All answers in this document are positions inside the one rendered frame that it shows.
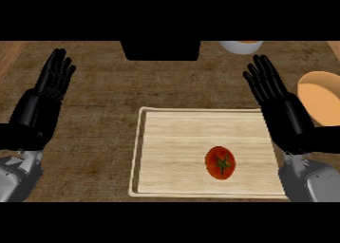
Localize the red tomato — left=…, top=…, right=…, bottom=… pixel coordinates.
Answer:
left=203, top=145, right=237, bottom=181

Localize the black pot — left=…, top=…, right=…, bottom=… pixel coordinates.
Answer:
left=118, top=40, right=202, bottom=62

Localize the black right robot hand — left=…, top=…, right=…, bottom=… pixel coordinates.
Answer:
left=240, top=54, right=340, bottom=156

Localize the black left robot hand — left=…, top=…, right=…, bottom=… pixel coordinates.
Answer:
left=0, top=47, right=76, bottom=152

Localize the white bowl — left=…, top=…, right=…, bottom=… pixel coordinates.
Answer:
left=217, top=40, right=264, bottom=56

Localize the pale wooden tray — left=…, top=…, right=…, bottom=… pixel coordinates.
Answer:
left=127, top=106, right=290, bottom=200

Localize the orange bowl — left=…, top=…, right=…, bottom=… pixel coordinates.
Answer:
left=296, top=70, right=340, bottom=127

